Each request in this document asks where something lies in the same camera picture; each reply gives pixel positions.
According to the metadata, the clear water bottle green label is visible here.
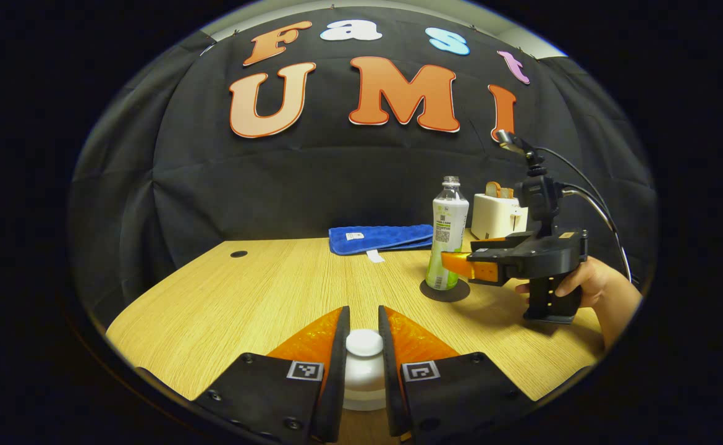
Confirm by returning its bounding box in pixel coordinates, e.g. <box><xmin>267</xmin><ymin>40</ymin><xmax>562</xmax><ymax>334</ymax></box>
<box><xmin>425</xmin><ymin>176</ymin><xmax>470</xmax><ymax>291</ymax></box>

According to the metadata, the white toaster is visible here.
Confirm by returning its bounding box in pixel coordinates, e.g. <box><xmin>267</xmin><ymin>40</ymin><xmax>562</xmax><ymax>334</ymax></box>
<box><xmin>471</xmin><ymin>193</ymin><xmax>530</xmax><ymax>240</ymax></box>

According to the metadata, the dark round coaster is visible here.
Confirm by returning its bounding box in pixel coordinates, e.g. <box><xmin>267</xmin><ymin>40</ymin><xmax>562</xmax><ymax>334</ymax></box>
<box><xmin>420</xmin><ymin>278</ymin><xmax>471</xmax><ymax>303</ymax></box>

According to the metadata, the blue folded towel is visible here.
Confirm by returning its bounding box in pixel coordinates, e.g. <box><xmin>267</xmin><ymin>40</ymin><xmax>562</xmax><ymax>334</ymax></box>
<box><xmin>328</xmin><ymin>224</ymin><xmax>434</xmax><ymax>263</ymax></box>

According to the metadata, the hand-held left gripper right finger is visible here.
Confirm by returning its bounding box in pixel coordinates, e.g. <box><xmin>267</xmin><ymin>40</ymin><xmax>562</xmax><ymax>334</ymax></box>
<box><xmin>378</xmin><ymin>305</ymin><xmax>538</xmax><ymax>441</ymax></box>

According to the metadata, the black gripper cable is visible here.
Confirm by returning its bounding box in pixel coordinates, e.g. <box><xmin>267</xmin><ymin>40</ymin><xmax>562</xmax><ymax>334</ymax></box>
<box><xmin>538</xmin><ymin>147</ymin><xmax>633</xmax><ymax>282</ymax></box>
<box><xmin>560</xmin><ymin>187</ymin><xmax>617</xmax><ymax>234</ymax></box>

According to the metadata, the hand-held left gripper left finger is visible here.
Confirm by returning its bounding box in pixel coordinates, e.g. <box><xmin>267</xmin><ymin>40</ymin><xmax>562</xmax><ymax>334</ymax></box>
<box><xmin>192</xmin><ymin>306</ymin><xmax>351</xmax><ymax>444</ymax></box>

